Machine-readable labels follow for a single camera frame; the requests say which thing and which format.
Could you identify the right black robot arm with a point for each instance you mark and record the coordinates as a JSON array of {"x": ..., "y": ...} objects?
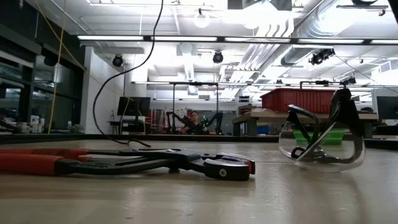
[{"x": 395, "y": 7}]

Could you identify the person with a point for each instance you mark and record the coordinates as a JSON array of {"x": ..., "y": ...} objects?
[{"x": 194, "y": 124}]

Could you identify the black computer monitor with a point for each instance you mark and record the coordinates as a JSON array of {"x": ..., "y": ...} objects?
[
  {"x": 133, "y": 106},
  {"x": 388, "y": 107}
]

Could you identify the blue crate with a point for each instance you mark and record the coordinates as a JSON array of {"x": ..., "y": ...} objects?
[{"x": 263, "y": 130}]

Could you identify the wooden workbench on casters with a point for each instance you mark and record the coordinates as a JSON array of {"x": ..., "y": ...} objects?
[{"x": 267, "y": 115}]

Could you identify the red storage bin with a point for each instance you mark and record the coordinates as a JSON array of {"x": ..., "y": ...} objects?
[{"x": 295, "y": 99}]

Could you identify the green plastic bin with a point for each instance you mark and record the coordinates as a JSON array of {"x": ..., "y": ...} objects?
[{"x": 334, "y": 138}]

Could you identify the clear safety glasses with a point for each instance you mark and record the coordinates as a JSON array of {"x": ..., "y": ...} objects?
[{"x": 345, "y": 109}]

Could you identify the black metal gantry frame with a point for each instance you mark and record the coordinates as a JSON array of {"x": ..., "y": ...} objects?
[{"x": 192, "y": 83}]

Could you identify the black ceiling camera cluster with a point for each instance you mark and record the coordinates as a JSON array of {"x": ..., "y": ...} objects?
[{"x": 320, "y": 56}]

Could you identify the small black ceiling camera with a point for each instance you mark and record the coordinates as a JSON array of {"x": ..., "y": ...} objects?
[{"x": 348, "y": 81}]

